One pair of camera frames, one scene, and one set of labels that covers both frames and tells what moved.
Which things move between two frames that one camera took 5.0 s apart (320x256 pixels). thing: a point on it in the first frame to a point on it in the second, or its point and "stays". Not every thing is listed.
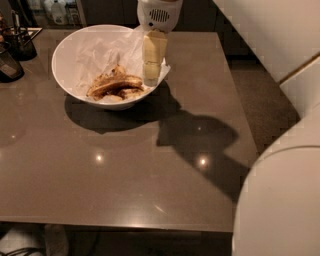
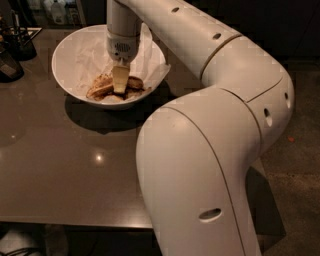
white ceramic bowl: [103, 66] stays
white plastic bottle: [58, 12] stays
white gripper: [159, 15] to [122, 47]
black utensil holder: [17, 41] stays
